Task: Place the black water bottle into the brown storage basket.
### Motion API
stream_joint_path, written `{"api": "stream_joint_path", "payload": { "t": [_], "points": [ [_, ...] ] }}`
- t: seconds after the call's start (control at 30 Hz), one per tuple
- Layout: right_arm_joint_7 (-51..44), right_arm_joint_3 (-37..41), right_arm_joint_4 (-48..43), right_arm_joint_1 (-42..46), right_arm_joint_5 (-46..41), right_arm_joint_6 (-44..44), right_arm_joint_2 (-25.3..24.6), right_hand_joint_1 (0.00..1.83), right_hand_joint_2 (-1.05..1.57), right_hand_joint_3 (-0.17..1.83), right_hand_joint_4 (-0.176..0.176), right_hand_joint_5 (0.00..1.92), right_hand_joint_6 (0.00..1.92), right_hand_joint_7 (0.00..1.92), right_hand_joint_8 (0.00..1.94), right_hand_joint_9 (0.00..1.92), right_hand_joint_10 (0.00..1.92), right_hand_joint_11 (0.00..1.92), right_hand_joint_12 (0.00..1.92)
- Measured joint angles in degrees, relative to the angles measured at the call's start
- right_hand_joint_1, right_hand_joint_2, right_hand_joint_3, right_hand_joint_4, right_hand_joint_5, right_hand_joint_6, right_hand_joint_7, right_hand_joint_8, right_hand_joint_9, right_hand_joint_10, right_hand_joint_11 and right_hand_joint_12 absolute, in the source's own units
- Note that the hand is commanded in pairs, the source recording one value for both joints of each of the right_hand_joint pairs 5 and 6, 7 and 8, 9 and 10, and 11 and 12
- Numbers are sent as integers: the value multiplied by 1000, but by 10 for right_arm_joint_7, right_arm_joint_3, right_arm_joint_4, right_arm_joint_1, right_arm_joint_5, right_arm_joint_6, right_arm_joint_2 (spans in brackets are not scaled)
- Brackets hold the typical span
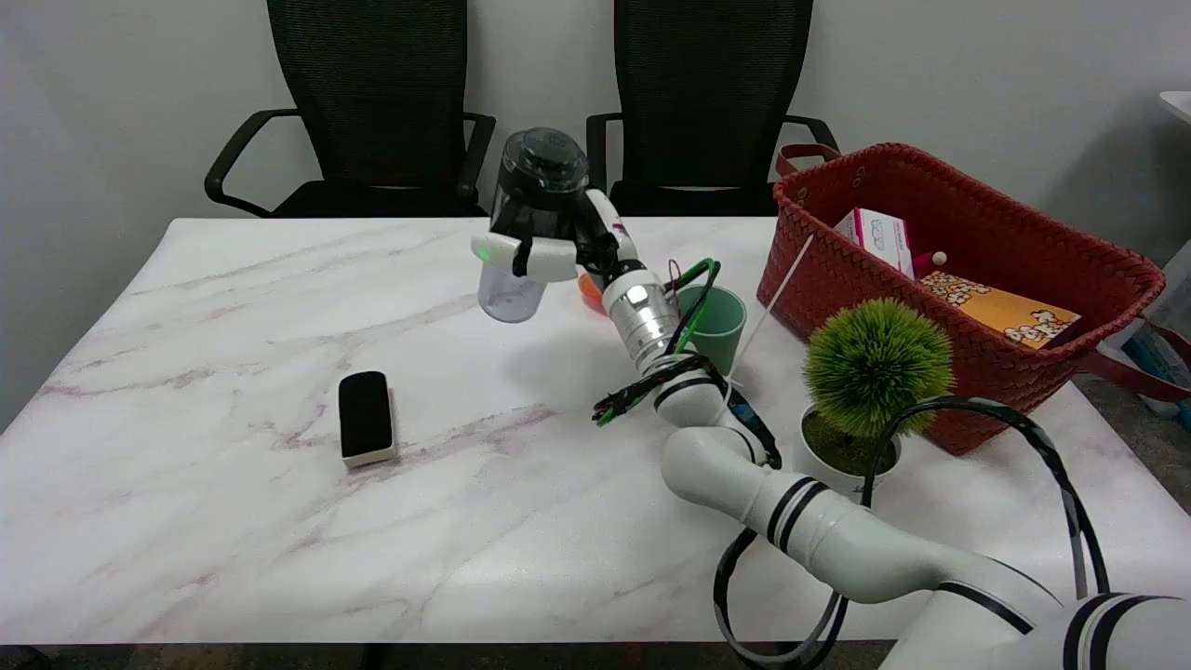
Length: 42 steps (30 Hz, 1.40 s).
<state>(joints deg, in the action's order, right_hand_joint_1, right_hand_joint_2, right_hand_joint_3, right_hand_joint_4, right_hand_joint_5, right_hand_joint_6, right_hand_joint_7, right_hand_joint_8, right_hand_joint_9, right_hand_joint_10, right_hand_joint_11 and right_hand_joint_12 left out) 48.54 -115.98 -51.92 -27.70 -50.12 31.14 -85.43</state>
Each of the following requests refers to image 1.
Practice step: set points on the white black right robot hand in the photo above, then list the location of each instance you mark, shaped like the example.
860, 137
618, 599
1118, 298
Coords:
600, 219

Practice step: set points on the clear bottle with black lid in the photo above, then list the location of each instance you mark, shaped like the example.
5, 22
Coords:
540, 177

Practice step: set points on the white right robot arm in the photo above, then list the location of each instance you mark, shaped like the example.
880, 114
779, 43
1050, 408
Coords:
819, 526

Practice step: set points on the brown woven storage basket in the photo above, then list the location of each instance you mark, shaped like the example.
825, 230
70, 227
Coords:
1005, 233

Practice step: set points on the red orange toy mango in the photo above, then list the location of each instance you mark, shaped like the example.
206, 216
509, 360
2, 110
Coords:
589, 293

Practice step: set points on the green plastic mug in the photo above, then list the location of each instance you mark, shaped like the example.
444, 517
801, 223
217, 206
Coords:
728, 326

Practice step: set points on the black mesh office chair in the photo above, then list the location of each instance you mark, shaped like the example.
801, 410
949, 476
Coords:
707, 84
372, 84

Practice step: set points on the white zip tie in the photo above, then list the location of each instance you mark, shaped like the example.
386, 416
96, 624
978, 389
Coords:
772, 302

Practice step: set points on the pink white carton box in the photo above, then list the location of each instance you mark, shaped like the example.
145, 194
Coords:
879, 237

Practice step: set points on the black whiteboard eraser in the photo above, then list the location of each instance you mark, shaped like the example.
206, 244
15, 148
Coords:
365, 414

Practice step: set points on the artificial green plant white pot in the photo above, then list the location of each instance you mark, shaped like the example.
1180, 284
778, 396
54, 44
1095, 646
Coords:
875, 363

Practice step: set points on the small pink white item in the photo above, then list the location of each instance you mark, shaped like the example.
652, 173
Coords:
933, 261

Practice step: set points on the yellow popcorn box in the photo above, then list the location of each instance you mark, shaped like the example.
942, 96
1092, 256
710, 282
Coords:
996, 312

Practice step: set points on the blue object on floor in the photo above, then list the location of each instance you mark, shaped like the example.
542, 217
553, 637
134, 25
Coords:
1154, 358

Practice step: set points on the white table corner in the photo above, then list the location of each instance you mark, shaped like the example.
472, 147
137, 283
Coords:
1178, 104

